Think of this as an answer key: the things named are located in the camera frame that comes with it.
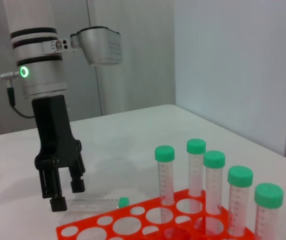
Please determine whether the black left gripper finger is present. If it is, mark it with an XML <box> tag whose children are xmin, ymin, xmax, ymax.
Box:
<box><xmin>68</xmin><ymin>167</ymin><xmax>86</xmax><ymax>194</ymax></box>
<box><xmin>39</xmin><ymin>167</ymin><xmax>68</xmax><ymax>213</ymax></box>

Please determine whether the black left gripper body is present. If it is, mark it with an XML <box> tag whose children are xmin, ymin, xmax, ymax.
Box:
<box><xmin>32</xmin><ymin>94</ymin><xmax>86</xmax><ymax>176</ymax></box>

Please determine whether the clear test tube green cap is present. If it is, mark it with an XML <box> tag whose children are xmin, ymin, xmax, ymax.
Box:
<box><xmin>203</xmin><ymin>150</ymin><xmax>226</xmax><ymax>217</ymax></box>
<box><xmin>47</xmin><ymin>196</ymin><xmax>130</xmax><ymax>214</ymax></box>
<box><xmin>227</xmin><ymin>165</ymin><xmax>254</xmax><ymax>237</ymax></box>
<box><xmin>186</xmin><ymin>138</ymin><xmax>207</xmax><ymax>198</ymax></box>
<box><xmin>154</xmin><ymin>145</ymin><xmax>175</xmax><ymax>225</ymax></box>
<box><xmin>254</xmin><ymin>183</ymin><xmax>284</xmax><ymax>240</ymax></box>

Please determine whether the red test tube rack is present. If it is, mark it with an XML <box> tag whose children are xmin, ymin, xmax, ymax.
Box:
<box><xmin>56</xmin><ymin>188</ymin><xmax>256</xmax><ymax>240</ymax></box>

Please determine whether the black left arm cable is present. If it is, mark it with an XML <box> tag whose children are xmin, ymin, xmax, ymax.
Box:
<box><xmin>0</xmin><ymin>71</ymin><xmax>36</xmax><ymax>119</ymax></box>

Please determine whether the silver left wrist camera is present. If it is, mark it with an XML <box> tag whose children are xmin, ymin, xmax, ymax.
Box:
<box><xmin>42</xmin><ymin>26</ymin><xmax>122</xmax><ymax>66</ymax></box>

